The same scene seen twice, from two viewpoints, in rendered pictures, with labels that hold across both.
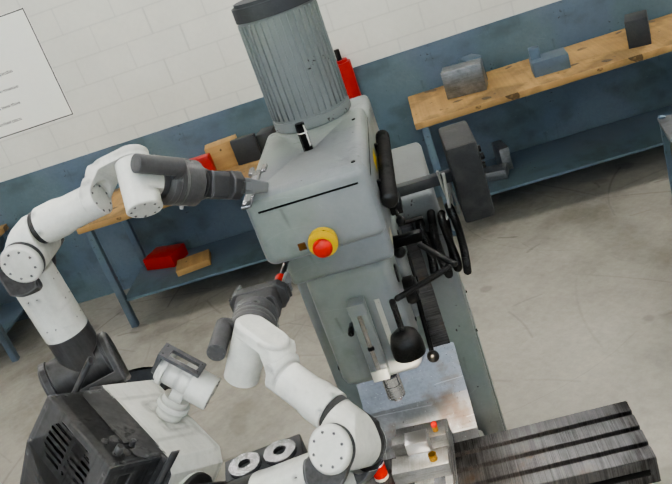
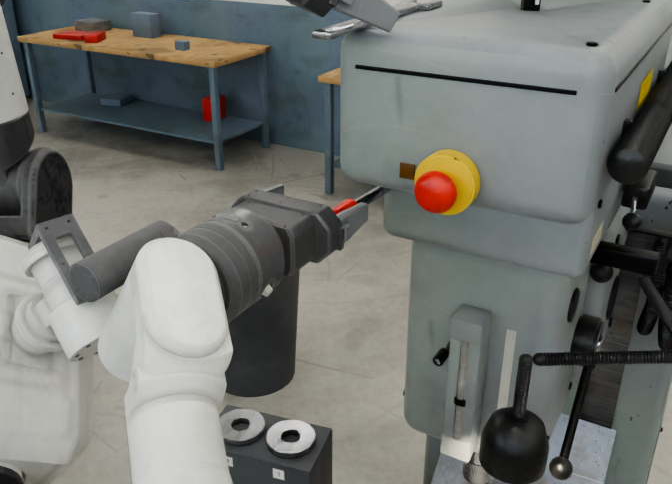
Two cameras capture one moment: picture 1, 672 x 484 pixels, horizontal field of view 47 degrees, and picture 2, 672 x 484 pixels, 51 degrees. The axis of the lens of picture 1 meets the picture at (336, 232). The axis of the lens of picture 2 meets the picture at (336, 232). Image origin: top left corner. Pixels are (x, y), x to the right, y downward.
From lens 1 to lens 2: 90 cm
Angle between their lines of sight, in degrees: 19
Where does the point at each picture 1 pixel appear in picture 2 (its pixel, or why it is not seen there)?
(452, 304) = (645, 382)
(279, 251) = (364, 159)
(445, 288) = not seen: hidden behind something
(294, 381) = (157, 446)
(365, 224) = (548, 189)
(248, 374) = (129, 358)
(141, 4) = not seen: outside the picture
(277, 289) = (315, 224)
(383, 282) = (538, 310)
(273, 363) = (145, 377)
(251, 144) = not seen: hidden behind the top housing
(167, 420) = (18, 343)
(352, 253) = (505, 233)
